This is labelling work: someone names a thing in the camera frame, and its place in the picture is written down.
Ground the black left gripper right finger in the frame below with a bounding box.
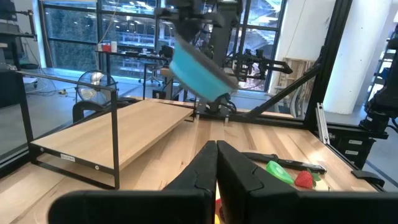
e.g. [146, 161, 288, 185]
[216, 140, 398, 224]

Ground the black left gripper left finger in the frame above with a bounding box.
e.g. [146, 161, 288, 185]
[48, 140, 218, 224]

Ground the green toy avocado half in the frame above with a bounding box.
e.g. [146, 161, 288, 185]
[266, 160, 295, 185]

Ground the red toy strawberry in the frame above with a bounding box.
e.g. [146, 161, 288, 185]
[294, 169, 323, 190]

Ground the black kitchen knife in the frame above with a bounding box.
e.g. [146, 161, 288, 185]
[241, 151, 327, 175]

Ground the blue collapsible bowl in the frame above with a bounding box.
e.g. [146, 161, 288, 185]
[169, 33, 241, 102]

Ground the black office table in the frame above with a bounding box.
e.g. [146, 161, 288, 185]
[95, 49, 170, 101]

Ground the silver aluminium extrusion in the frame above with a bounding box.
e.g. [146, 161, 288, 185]
[315, 101, 331, 146]

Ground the black controller box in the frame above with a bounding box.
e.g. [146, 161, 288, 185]
[328, 132, 377, 170]

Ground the silver floor fan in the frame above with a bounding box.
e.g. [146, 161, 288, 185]
[75, 70, 119, 107]

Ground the wooden crate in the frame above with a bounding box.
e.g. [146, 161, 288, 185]
[278, 57, 317, 96]

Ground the black machine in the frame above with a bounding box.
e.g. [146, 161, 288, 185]
[358, 21, 398, 135]

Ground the black equipment rack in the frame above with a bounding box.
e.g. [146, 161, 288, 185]
[0, 0, 39, 73]

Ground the black aluminium table frame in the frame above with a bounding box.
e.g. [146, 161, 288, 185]
[0, 0, 398, 192]

